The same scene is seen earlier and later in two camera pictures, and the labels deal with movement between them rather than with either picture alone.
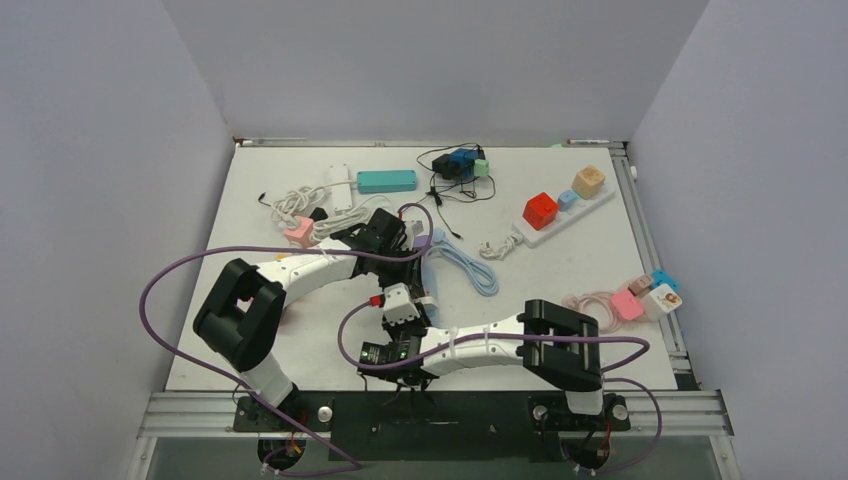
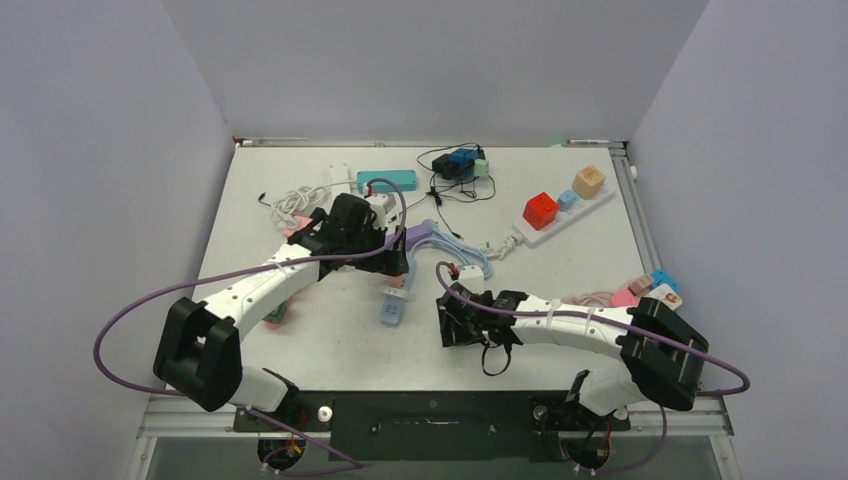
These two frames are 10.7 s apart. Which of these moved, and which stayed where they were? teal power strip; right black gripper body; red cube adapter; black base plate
Moved: right black gripper body
Stayed: teal power strip; black base plate; red cube adapter
